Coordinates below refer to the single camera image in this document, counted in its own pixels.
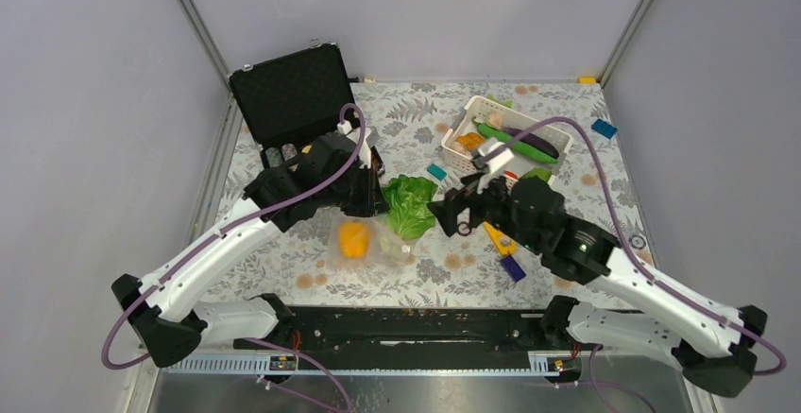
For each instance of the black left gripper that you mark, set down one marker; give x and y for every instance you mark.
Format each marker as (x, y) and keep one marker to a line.
(373, 202)

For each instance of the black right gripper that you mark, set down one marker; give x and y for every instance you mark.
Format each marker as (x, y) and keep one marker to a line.
(457, 199)

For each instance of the green lettuce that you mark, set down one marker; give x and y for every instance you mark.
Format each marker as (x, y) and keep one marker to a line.
(408, 198)

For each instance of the yellow bell pepper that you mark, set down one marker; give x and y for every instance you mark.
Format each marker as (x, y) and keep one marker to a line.
(353, 239)

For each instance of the clear zip top bag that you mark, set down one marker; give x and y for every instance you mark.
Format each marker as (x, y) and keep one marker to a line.
(386, 249)

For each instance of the purple eggplant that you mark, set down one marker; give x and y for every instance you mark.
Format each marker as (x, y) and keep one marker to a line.
(535, 142)

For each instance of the white plastic basket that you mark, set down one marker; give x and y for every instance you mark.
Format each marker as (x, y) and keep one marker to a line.
(518, 166)

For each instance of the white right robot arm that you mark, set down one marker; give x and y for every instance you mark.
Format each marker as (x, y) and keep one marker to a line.
(709, 343)

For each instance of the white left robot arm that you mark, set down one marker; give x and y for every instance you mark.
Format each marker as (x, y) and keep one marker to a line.
(165, 308)

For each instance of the orange brown food piece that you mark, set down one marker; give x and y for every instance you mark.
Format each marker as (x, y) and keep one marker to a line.
(468, 142)

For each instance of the yellow triangular plastic tool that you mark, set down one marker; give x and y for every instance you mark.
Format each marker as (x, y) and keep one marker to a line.
(503, 244)

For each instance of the purple toy brick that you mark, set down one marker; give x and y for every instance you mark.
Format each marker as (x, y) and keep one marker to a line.
(512, 268)

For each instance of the teal toy block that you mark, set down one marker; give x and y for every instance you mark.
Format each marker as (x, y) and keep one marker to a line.
(436, 171)

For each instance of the green cucumber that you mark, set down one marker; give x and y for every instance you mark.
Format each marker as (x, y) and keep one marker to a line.
(518, 147)

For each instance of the floral table mat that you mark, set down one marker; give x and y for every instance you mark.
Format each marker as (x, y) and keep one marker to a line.
(458, 271)

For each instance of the blue toy brick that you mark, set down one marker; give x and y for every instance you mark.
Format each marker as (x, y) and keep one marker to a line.
(604, 128)

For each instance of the black poker chip case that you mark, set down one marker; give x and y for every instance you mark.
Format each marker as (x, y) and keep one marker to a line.
(294, 98)

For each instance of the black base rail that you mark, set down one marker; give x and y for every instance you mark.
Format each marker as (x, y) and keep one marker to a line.
(393, 338)

